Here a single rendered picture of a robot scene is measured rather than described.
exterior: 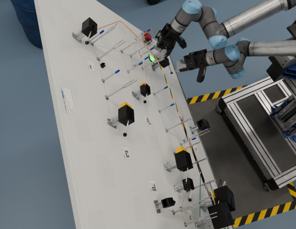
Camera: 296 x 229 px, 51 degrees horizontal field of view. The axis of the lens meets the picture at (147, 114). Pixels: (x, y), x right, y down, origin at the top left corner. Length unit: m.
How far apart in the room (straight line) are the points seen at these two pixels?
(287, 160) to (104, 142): 1.91
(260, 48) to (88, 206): 1.15
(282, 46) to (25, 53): 2.30
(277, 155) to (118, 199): 1.88
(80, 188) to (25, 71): 2.26
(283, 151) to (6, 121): 2.30
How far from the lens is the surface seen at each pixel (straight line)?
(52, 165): 2.65
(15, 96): 2.96
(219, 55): 1.57
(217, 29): 1.45
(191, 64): 1.65
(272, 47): 1.65
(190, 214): 1.36
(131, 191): 1.07
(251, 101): 2.79
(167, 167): 1.31
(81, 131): 0.99
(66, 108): 0.99
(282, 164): 2.69
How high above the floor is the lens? 2.51
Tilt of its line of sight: 66 degrees down
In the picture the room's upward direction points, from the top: 11 degrees clockwise
